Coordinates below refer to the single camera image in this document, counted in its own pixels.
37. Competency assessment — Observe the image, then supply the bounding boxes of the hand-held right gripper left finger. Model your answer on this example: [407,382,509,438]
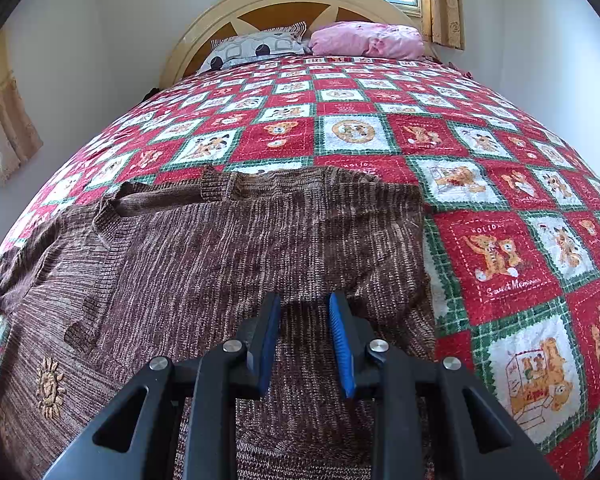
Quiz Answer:
[42,292,284,480]

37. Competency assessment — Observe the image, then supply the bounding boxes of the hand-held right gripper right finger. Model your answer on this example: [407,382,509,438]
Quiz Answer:
[328,292,561,480]

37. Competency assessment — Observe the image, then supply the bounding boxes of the cream wooden bed headboard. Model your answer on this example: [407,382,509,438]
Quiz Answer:
[159,0,438,92]

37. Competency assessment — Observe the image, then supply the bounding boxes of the grey patterned pillow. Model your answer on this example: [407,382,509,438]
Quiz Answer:
[197,21,310,75]

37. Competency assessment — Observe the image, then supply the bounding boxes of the pink pillow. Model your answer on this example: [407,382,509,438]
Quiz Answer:
[308,21,427,60]

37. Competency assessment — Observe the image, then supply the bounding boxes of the brown knitted sweater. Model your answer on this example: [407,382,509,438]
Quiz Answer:
[0,165,438,480]

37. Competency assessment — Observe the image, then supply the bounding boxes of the yellow patterned curtain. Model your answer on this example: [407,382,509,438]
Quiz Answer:
[420,0,466,51]
[0,30,44,188]

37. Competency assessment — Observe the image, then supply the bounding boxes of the red green printed blanket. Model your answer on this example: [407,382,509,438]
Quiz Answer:
[0,55,600,480]

